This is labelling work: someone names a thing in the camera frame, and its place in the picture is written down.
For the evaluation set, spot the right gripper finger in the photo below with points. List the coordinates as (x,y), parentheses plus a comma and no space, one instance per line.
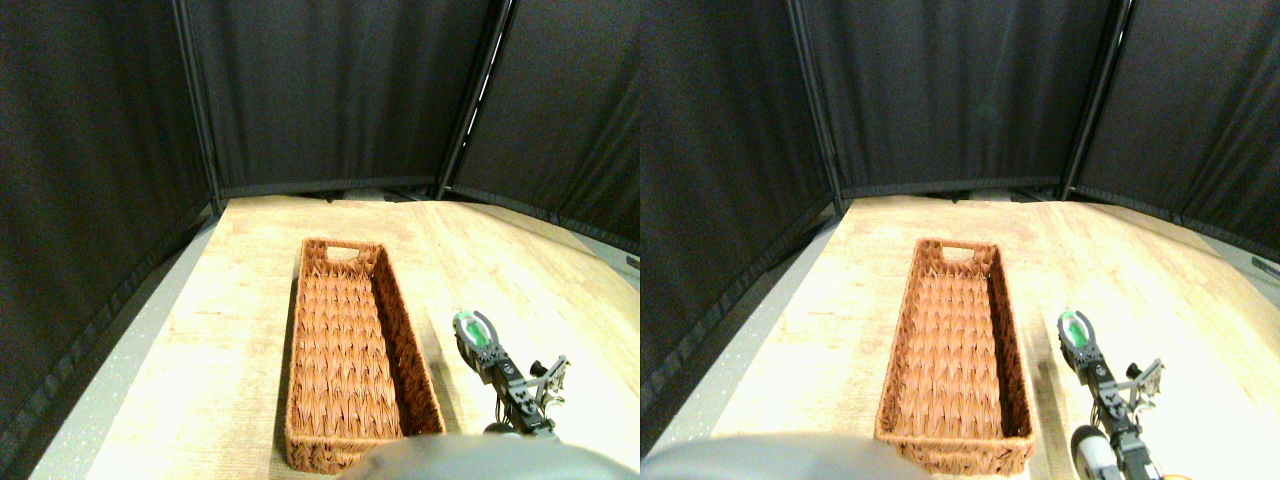
(462,340)
(497,340)
(1066,340)
(1100,342)

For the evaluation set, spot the green toy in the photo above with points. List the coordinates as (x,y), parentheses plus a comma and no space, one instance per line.
(482,333)
(1082,330)

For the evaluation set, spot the brown wicker basket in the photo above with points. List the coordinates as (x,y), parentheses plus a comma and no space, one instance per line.
(340,360)
(940,360)

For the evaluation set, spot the black curtain stand pole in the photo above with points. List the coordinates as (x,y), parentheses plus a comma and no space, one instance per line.
(472,100)
(814,105)
(197,105)
(1094,100)

